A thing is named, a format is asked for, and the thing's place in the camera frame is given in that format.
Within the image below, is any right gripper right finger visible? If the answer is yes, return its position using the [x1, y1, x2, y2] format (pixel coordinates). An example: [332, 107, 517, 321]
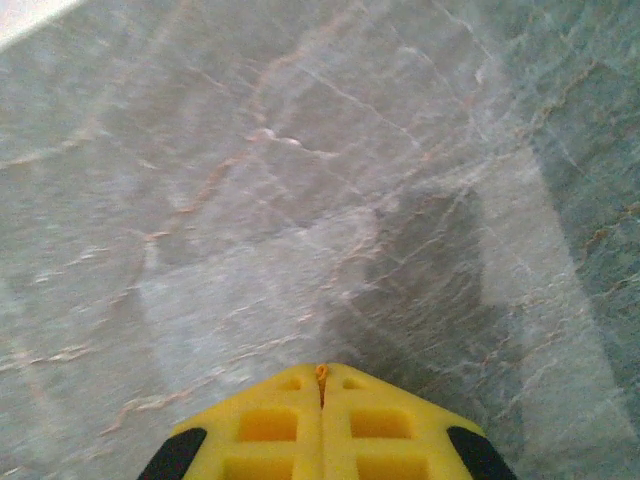
[322, 363, 519, 480]

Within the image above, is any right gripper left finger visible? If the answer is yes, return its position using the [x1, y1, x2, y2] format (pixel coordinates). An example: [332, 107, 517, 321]
[137, 363, 324, 480]

